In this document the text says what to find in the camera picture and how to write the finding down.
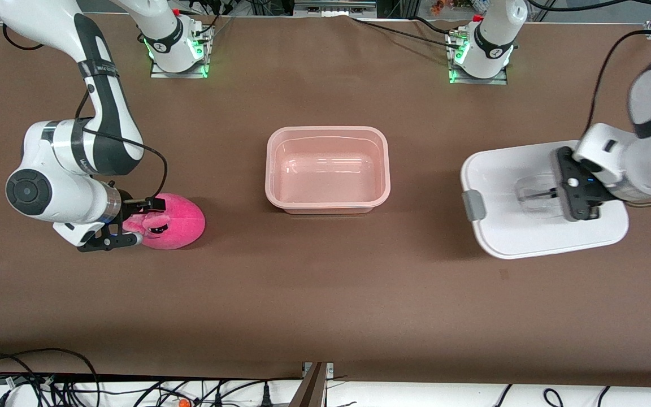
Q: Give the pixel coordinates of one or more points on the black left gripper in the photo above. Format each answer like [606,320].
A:
[598,192]

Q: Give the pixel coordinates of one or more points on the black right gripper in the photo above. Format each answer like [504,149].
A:
[127,204]

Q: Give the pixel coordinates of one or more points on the pink plush toy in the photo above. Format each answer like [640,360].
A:
[181,223]

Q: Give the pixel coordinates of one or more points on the white box lid grey clips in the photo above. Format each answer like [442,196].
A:
[517,232]

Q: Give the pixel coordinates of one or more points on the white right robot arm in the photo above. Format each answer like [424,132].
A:
[48,141]

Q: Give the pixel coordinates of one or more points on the translucent pink plastic box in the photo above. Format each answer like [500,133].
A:
[325,169]

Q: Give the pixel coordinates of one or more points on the colourful toy pile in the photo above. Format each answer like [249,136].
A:
[444,5]

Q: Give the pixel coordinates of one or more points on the brown table cover sheet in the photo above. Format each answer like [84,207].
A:
[325,294]

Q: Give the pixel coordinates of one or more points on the black power plug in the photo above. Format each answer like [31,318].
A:
[266,398]

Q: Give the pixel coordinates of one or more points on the aluminium profile bar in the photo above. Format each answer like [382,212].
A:
[314,390]

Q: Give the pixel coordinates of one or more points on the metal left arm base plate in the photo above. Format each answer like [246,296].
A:
[498,81]

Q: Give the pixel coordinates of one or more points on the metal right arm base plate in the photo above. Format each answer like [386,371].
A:
[159,73]

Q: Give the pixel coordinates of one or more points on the metal bracket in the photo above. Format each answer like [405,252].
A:
[334,7]

